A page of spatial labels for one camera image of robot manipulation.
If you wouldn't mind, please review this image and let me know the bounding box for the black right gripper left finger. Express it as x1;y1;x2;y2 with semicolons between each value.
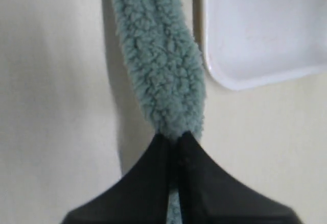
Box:
63;134;170;224

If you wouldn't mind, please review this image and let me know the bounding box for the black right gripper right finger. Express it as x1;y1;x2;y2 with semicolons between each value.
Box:
176;132;300;224

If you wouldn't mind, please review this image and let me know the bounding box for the teal fleece scarf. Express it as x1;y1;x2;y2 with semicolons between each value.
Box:
112;0;205;223

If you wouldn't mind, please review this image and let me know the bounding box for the white plastic tray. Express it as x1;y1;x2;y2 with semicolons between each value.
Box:
201;0;326;91

